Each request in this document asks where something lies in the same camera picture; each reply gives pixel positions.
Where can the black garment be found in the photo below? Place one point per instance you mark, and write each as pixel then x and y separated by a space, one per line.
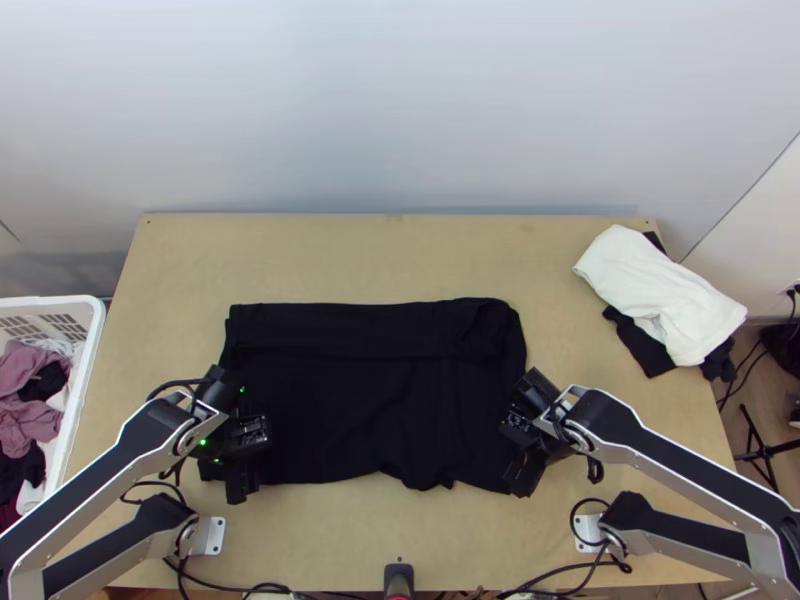
pixel 644 350

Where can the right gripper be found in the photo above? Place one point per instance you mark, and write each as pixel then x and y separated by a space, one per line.
pixel 531 465

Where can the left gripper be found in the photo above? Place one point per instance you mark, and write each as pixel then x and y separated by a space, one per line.
pixel 240 469

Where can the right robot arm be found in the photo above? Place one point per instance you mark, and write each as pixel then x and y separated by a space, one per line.
pixel 675 450

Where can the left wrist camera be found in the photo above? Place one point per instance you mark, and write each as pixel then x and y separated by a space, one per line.
pixel 253 431

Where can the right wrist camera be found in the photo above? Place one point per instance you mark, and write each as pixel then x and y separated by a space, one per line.
pixel 517 428

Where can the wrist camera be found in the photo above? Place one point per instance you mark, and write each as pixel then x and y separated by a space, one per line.
pixel 517 428
pixel 253 431

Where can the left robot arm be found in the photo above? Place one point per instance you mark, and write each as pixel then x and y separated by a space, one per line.
pixel 100 462

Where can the white garment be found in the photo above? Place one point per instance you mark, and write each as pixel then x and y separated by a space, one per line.
pixel 662 294

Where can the black tripod stand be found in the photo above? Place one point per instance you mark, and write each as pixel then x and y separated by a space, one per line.
pixel 759 440

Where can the black t-shirt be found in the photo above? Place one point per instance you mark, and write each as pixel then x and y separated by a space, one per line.
pixel 375 387

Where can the white laundry basket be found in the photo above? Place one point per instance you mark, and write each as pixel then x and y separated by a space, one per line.
pixel 87 350

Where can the heap of clothes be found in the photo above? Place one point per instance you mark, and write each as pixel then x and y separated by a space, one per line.
pixel 25 375

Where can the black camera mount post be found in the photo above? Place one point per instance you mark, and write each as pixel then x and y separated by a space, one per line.
pixel 399 581

